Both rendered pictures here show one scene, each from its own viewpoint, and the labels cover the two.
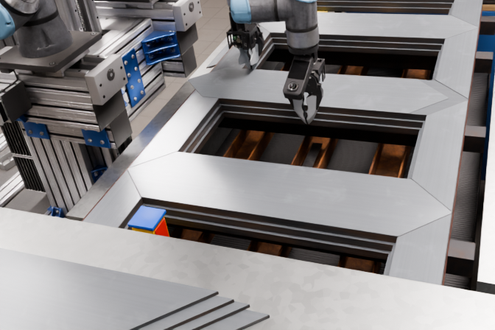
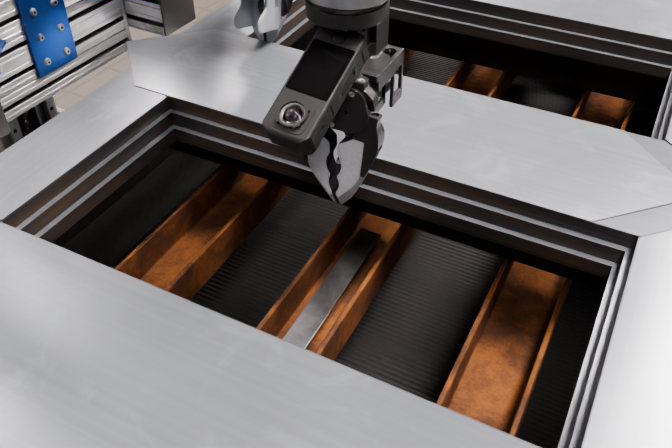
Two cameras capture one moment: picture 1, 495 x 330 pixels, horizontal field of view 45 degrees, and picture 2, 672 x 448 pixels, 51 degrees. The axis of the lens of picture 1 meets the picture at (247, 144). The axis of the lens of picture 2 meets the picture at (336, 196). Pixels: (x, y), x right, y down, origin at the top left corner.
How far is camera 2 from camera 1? 0.81 m
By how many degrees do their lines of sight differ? 6
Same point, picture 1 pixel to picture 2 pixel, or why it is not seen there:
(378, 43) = (546, 31)
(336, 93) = (429, 134)
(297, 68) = (318, 66)
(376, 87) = (523, 133)
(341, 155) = (428, 242)
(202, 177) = (13, 320)
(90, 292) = not seen: outside the picture
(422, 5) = not seen: outside the picture
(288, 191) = (212, 424)
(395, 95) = (565, 163)
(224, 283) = not seen: outside the picture
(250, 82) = (249, 71)
